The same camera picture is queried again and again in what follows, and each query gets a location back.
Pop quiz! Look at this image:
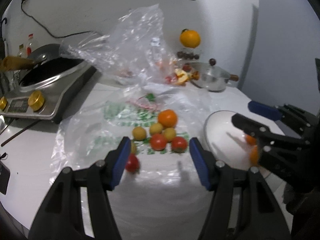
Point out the large clear plastic bag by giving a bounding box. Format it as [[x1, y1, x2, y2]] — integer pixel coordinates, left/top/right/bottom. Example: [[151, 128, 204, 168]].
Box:
[[59, 4, 180, 88]]

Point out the white plate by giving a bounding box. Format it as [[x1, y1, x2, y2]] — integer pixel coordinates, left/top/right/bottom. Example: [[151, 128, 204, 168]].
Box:
[[204, 110, 285, 178]]

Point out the red cap bottle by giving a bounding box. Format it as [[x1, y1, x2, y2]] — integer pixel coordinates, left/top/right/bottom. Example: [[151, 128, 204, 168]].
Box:
[[26, 33, 38, 55]]

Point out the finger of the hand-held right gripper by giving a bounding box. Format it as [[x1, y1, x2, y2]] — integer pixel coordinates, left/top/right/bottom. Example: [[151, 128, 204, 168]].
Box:
[[248, 101, 316, 137], [231, 113, 313, 180]]

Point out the orange peel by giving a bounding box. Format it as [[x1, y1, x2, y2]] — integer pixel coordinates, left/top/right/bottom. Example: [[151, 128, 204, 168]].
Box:
[[174, 68, 200, 86]]

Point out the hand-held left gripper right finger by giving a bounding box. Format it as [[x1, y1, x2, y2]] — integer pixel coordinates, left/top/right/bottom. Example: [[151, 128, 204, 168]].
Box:
[[189, 137, 293, 240]]

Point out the steel pot with wooden handle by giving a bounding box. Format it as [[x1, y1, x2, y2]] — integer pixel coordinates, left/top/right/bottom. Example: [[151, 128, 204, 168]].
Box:
[[200, 72, 239, 92]]

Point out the large orange with leaf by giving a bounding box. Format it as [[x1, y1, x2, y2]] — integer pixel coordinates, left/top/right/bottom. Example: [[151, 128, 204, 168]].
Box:
[[179, 29, 201, 48]]

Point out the steel induction cooker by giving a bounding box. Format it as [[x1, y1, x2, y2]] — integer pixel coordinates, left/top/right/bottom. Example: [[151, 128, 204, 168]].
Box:
[[0, 64, 98, 124]]

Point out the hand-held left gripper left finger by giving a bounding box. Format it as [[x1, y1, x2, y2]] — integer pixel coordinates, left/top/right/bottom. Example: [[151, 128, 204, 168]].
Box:
[[29, 137, 132, 240]]

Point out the dark chopstick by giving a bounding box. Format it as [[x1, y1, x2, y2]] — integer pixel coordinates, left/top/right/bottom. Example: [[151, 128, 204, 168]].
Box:
[[1, 119, 42, 147]]

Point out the black wok with wooden handle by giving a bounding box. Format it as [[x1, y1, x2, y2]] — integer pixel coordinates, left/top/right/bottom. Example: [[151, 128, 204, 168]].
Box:
[[0, 44, 88, 93]]

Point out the black power cable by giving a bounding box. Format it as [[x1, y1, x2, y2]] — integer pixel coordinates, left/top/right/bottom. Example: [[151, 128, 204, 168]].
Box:
[[20, 0, 105, 38]]

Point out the black flat device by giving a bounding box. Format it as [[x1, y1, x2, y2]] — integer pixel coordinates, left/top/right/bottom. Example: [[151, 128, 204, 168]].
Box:
[[0, 161, 11, 195]]

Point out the clear plastic box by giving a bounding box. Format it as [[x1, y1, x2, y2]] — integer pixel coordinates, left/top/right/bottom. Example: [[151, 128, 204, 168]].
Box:
[[176, 46, 202, 61]]

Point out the glass pot lid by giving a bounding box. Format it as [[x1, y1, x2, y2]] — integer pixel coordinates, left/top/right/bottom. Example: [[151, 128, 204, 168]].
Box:
[[191, 58, 232, 82]]

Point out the green printed plastic bag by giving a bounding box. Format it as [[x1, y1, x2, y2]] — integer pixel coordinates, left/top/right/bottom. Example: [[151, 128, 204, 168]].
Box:
[[50, 87, 215, 230]]

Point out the red tomato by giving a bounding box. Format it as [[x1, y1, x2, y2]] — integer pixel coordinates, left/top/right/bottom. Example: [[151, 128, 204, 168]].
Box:
[[125, 154, 140, 172], [150, 133, 167, 151], [171, 136, 188, 153]]

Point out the row of dark fruits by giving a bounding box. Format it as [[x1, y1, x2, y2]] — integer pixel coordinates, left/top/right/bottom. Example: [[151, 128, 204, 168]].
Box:
[[177, 51, 200, 60]]

